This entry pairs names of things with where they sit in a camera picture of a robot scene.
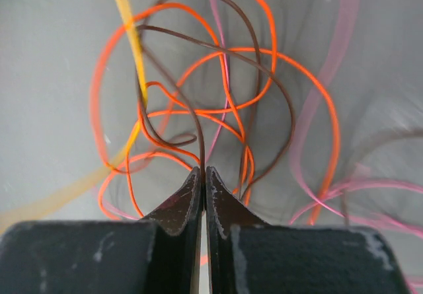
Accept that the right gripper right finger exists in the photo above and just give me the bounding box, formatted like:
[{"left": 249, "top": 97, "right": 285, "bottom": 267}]
[{"left": 205, "top": 166, "right": 412, "bottom": 293}]

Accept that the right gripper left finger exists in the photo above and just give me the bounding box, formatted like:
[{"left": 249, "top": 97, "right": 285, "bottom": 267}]
[{"left": 1, "top": 168, "right": 202, "bottom": 293}]

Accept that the pink cable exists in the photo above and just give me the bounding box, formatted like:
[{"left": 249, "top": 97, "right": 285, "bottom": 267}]
[{"left": 92, "top": 0, "right": 423, "bottom": 294}]

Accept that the orange cable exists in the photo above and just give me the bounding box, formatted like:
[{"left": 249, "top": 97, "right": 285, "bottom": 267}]
[{"left": 89, "top": 0, "right": 341, "bottom": 265}]

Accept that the brown cable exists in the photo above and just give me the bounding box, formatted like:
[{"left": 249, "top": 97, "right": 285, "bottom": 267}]
[{"left": 135, "top": 0, "right": 423, "bottom": 227}]

